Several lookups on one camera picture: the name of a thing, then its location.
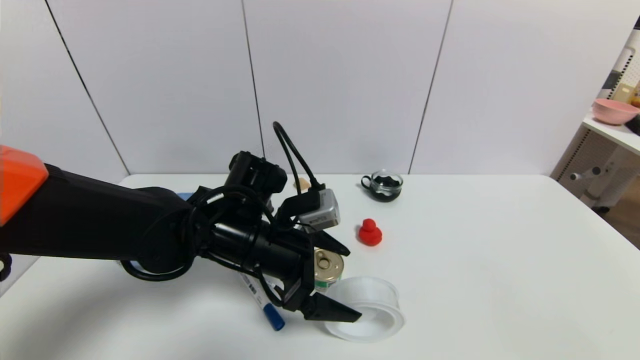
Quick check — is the white marker blue cap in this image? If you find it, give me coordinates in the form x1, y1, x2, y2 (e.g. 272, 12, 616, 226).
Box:
239, 272, 286, 332

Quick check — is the white pegboard panel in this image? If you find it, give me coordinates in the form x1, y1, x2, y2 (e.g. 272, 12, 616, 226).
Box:
597, 29, 640, 103

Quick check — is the white plastic round container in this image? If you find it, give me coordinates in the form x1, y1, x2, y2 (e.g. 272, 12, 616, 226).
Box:
323, 276, 406, 343

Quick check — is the blue plate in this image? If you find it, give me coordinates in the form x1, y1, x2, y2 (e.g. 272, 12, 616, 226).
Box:
114, 192, 196, 269

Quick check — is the black camera cable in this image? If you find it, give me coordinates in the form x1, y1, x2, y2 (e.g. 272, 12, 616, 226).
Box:
272, 121, 326, 193

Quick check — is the pink bowl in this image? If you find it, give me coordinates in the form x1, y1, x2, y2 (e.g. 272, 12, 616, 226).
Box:
591, 99, 640, 127

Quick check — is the tin can gold lid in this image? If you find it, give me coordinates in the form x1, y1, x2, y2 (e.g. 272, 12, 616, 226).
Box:
312, 248, 345, 294

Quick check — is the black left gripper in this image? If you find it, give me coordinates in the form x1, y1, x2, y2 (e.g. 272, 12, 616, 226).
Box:
210, 220, 363, 324

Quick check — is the red rubber duck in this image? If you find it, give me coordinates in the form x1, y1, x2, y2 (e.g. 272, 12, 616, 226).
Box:
357, 218, 383, 247

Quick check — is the glass cup black handle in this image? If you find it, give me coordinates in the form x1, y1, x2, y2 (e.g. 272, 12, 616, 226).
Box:
361, 171, 404, 203

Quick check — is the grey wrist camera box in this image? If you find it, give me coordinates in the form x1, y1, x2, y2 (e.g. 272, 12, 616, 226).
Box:
298, 188, 342, 232

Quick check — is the beige box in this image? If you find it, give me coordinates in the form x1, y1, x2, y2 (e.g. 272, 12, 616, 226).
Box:
612, 84, 636, 105

